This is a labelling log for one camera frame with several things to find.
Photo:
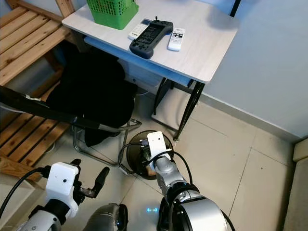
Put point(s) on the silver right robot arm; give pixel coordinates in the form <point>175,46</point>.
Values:
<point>171,175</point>

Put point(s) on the black handheld controller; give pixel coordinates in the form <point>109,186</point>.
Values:
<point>151,38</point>

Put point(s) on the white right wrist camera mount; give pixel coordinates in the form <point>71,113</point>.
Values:
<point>158,143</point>

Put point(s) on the white remote with blue screen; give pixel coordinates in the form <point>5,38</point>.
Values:
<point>137,30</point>

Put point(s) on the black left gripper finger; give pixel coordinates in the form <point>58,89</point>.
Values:
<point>102,179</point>
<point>75,162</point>

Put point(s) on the white remote with grey screen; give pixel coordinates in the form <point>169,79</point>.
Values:
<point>176,40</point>

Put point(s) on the green plastic basket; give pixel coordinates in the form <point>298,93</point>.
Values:
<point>110,14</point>

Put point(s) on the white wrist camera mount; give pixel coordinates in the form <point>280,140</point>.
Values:
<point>158,143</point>
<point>65,185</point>

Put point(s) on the black garment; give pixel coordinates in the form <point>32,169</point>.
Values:
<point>91,91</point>

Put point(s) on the black round waste bin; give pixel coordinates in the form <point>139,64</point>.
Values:
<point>125,144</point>

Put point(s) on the silver right robot leg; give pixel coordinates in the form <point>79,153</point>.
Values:
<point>163,216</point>

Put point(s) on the wooden slatted frame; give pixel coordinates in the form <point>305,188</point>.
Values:
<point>24,38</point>

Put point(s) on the black chair with chrome legs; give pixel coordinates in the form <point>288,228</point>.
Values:
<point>38,108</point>

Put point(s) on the light wood table black legs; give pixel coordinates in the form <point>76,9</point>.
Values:
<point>202,43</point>

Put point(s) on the blue under-table shelf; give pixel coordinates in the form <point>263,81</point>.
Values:
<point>115,50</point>

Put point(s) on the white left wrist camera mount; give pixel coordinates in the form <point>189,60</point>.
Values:
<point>65,185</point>

